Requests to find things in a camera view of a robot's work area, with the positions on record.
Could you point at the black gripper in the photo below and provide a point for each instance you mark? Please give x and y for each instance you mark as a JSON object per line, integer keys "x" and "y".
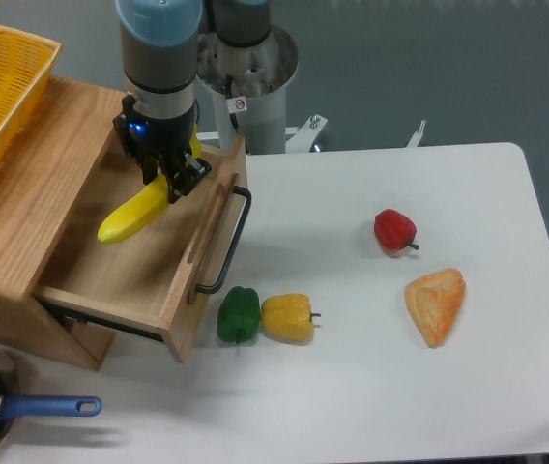
{"x": 161, "y": 144}

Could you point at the yellow toy banana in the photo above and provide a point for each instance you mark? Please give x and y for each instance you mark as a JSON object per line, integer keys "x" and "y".
{"x": 143, "y": 208}

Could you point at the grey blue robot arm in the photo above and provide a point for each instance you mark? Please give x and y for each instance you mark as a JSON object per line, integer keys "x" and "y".
{"x": 160, "y": 42}

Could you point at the open wooden top drawer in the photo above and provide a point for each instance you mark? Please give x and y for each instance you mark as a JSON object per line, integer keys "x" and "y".
{"x": 145, "y": 284}

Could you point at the wooden drawer cabinet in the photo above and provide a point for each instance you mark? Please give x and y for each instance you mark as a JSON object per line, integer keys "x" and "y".
{"x": 67, "y": 149}

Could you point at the green toy bell pepper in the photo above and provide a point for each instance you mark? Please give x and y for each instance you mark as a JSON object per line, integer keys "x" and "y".
{"x": 239, "y": 316}

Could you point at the yellow toy bell pepper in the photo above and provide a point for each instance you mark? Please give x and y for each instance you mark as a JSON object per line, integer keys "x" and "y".
{"x": 289, "y": 317}

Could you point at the red toy bell pepper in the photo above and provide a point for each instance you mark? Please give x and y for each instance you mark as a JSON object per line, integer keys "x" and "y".
{"x": 394, "y": 231}

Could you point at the orange toy bread wedge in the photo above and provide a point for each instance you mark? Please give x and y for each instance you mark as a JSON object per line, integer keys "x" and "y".
{"x": 434, "y": 301}

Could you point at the black metal drawer handle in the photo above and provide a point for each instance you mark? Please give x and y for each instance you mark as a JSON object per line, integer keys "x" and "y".
{"x": 235, "y": 239}

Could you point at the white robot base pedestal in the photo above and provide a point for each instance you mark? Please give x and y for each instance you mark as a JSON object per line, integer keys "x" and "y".
{"x": 248, "y": 86}

